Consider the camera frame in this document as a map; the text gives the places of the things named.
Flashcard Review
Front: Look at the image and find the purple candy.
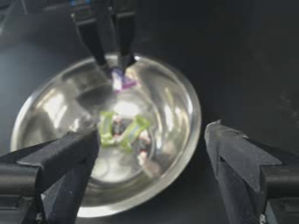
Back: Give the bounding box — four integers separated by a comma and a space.
109, 67, 139, 94

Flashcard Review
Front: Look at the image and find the red white candy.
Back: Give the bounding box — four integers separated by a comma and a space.
135, 132, 155, 154
111, 117, 127, 137

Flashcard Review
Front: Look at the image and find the steel bowl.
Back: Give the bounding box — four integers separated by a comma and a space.
11, 52, 203, 218

